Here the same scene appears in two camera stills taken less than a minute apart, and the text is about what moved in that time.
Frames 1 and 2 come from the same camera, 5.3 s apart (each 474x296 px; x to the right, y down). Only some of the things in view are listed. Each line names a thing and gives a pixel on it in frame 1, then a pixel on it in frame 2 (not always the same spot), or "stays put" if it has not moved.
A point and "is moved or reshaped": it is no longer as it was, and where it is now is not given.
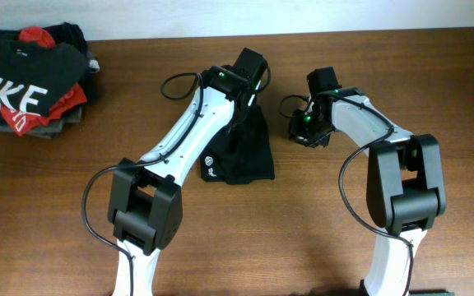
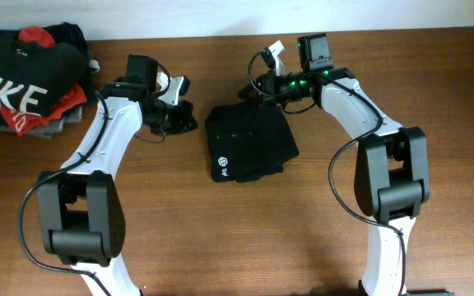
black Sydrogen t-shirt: (240, 152) is moved or reshaped
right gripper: (297, 132) → (269, 81)
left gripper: (238, 124) → (184, 118)
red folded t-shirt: (22, 123) stays put
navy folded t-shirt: (62, 34) stays put
